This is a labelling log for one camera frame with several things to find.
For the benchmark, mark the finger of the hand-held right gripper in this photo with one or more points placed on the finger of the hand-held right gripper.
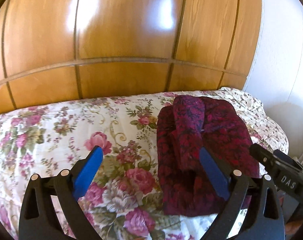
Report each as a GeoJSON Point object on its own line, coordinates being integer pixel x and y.
{"type": "Point", "coordinates": [262, 157]}

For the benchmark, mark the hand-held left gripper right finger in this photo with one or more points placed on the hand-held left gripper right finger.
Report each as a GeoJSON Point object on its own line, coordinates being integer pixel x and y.
{"type": "Point", "coordinates": [214, 173]}

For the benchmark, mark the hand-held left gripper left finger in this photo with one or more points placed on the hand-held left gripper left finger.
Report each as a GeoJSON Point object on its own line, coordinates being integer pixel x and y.
{"type": "Point", "coordinates": [89, 171]}

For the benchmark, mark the maroon knit sweater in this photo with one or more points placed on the maroon knit sweater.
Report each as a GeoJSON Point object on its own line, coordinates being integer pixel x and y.
{"type": "Point", "coordinates": [211, 142]}

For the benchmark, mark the floral bedspread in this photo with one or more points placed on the floral bedspread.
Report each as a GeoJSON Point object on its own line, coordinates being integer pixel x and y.
{"type": "Point", "coordinates": [66, 120]}

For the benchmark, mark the wooden panel headboard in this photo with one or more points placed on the wooden panel headboard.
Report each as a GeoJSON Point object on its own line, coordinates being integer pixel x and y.
{"type": "Point", "coordinates": [129, 30]}

